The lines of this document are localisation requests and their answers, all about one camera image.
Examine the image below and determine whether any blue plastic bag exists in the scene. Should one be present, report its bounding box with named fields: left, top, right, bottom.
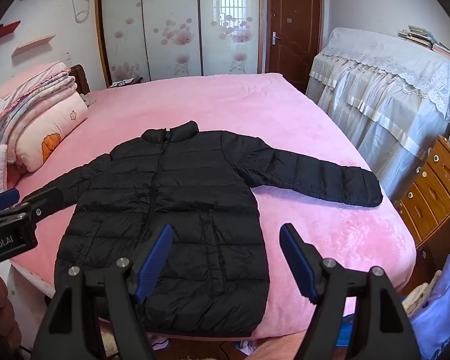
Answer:
left=339, top=315, right=357, bottom=346

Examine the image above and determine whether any white air conditioner cable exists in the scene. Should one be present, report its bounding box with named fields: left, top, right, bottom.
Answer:
left=72, top=0, right=91, bottom=23

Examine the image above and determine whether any wooden dresser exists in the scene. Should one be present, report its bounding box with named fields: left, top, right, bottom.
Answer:
left=395, top=135, right=450, bottom=250

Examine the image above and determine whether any dark wooden nightstand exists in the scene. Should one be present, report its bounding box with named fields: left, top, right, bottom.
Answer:
left=110, top=77, right=143, bottom=88

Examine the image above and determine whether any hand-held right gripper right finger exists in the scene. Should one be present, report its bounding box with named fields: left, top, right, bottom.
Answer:
left=279, top=223, right=422, bottom=360

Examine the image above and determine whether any stack of books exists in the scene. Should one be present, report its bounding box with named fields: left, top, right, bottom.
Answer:
left=397, top=25, right=450, bottom=64

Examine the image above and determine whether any dark wooden headboard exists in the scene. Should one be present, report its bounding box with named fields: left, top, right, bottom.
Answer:
left=68, top=64, right=91, bottom=95

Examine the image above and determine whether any pale blue cloth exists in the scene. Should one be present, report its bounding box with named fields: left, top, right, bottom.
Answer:
left=409, top=254, right=450, bottom=360

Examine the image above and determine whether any salmon pink pillow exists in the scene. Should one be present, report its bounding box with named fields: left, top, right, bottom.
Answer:
left=7, top=163, right=28, bottom=193

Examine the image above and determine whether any person's left hand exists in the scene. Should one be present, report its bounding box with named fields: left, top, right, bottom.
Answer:
left=0, top=270, right=23, bottom=360

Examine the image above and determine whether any pink bed blanket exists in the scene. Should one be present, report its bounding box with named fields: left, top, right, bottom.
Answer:
left=7, top=72, right=417, bottom=346

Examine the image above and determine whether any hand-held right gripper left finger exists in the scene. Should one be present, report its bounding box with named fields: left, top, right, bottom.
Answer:
left=30, top=224, right=173, bottom=360

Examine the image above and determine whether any red wall shelf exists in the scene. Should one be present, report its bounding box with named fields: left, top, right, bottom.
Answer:
left=0, top=20, right=21, bottom=47

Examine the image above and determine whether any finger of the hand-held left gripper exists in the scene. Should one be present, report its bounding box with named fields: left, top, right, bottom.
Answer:
left=19, top=187, right=65, bottom=220
left=0, top=188, right=21, bottom=214

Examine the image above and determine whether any black puffer jacket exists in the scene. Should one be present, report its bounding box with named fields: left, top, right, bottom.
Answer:
left=20, top=120, right=384, bottom=338

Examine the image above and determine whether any floral sliding wardrobe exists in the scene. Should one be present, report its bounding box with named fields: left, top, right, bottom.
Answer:
left=94, top=0, right=267, bottom=88

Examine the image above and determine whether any pink wall shelf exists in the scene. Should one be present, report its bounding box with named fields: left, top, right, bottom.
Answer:
left=10, top=34, right=56, bottom=58

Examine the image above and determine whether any brown wooden door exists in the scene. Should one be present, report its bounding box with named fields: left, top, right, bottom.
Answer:
left=265, top=0, right=323, bottom=94

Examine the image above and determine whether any cream fluffy cloth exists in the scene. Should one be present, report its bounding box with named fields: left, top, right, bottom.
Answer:
left=402, top=270, right=442, bottom=316

